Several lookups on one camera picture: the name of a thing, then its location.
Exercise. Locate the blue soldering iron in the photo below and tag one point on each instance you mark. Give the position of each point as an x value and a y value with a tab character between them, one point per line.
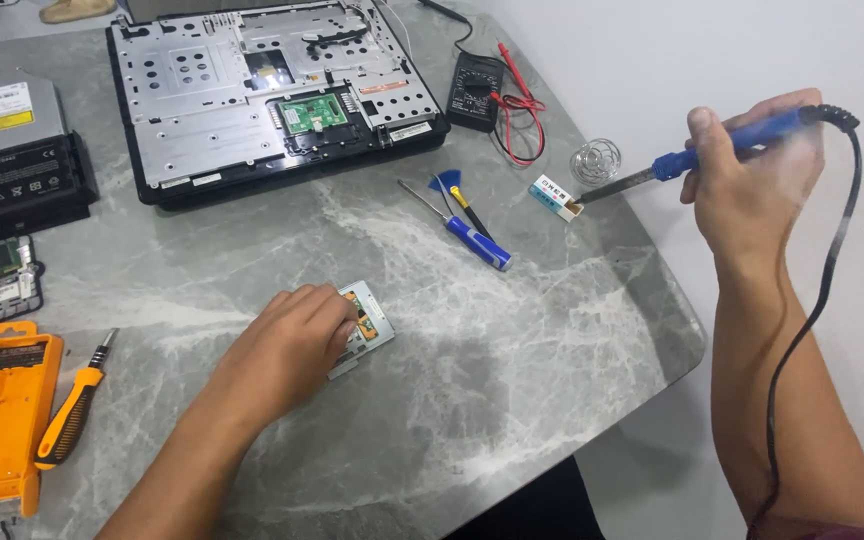
702	154

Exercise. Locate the disassembled black laptop base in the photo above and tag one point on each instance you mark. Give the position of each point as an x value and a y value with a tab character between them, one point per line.
267	97

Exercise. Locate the small white rosin box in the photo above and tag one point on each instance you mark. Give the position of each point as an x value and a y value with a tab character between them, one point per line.
554	197

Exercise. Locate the silver optical disc drive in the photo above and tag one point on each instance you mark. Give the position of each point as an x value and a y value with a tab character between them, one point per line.
1	116

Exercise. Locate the red multimeter probe lead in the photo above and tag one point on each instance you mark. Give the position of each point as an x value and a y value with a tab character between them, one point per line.
522	112

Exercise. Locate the person's right hand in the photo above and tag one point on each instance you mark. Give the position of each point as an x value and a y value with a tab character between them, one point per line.
754	187

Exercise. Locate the person's dark trousers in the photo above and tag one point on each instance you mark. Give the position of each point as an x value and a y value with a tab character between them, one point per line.
529	502

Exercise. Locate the tan object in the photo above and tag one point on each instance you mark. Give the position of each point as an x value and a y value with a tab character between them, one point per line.
76	10

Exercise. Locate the black multimeter probe lead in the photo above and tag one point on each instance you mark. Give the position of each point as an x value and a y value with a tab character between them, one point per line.
451	19

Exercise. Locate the blue bristle brush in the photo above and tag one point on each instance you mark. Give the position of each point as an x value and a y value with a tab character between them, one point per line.
456	193

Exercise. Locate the black digital multimeter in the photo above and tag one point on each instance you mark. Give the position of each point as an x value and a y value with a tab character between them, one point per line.
475	90

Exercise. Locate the black laptop battery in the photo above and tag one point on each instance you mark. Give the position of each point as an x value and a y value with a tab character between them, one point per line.
16	184

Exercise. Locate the person's left hand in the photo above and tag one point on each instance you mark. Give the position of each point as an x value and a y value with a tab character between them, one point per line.
282	356

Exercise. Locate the person's left fingers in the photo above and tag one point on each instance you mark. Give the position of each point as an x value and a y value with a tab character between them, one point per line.
331	315

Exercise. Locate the small metal circuit board module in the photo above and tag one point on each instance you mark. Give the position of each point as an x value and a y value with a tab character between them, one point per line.
368	326

